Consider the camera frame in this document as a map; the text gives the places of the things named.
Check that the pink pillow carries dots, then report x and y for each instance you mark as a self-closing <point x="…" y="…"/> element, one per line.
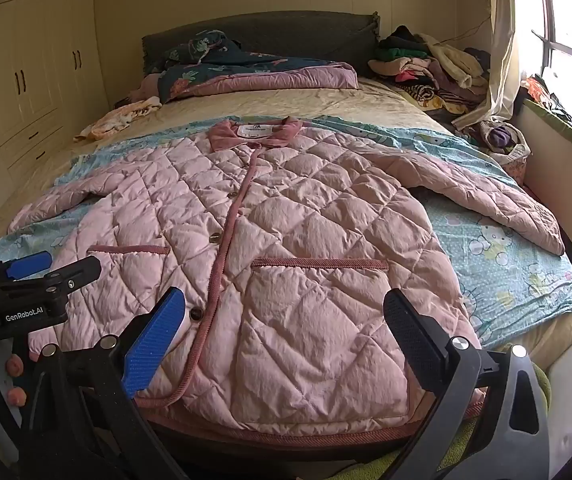
<point x="146" y="87"/>

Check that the cream curtain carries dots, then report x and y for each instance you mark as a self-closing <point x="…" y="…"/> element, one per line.
<point x="503" y="35"/>

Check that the cream built-in wardrobe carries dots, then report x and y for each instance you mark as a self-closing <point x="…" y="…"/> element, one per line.
<point x="31" y="60"/>

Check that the bed with beige sheet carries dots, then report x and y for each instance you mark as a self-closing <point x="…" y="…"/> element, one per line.
<point x="316" y="102"/>

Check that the dark grey headboard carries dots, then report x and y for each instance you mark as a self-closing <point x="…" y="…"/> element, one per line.
<point x="291" y="35"/>

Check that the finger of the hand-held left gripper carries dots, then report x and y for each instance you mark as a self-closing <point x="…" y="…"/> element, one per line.
<point x="76" y="272"/>
<point x="28" y="264"/>

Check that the person's left hand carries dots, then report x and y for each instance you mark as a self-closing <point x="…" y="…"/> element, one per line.
<point x="15" y="366"/>

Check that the blue cartoon printed blanket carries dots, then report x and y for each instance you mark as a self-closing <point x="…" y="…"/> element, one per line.
<point x="506" y="270"/>

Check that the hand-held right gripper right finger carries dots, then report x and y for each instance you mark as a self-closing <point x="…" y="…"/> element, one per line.
<point x="413" y="335"/>

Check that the dark floral quilt pink lining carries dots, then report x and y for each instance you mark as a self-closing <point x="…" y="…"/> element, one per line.
<point x="276" y="80"/>

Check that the pile of mixed clothes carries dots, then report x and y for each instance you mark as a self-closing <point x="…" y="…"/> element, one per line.
<point x="416" y="67"/>

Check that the basket of clothes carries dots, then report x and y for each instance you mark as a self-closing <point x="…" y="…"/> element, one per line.
<point x="501" y="137"/>

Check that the small peach floral cloth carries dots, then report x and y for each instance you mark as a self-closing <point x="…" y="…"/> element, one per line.
<point x="116" y="120"/>

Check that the green window seat cushion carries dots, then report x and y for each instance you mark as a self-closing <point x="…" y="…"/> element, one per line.
<point x="566" y="132"/>

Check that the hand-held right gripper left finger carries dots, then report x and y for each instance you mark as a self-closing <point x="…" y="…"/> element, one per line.
<point x="158" y="340"/>

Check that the clothes on window seat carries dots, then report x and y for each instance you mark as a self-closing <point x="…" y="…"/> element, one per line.
<point x="541" y="90"/>

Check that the pink quilted jacket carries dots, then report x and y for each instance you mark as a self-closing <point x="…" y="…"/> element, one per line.
<point x="291" y="210"/>

